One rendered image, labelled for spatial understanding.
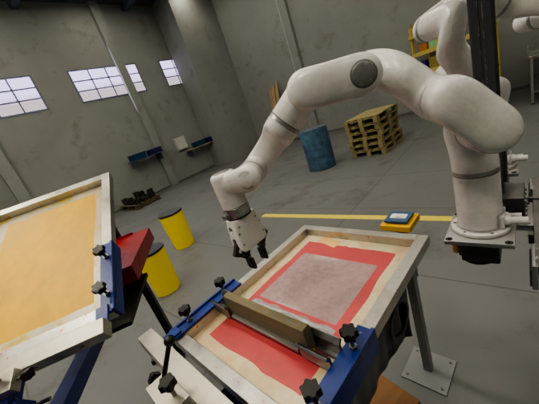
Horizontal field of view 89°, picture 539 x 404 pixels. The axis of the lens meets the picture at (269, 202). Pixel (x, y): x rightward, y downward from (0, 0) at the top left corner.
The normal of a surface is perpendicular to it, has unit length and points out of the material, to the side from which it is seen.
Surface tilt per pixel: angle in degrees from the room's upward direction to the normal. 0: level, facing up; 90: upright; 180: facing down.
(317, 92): 93
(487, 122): 90
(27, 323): 32
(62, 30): 90
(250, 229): 89
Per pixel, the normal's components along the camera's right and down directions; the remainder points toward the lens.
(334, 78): -0.16, 0.25
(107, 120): 0.72, -0.02
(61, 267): -0.13, -0.64
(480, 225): -0.53, 0.43
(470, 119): -0.22, 0.45
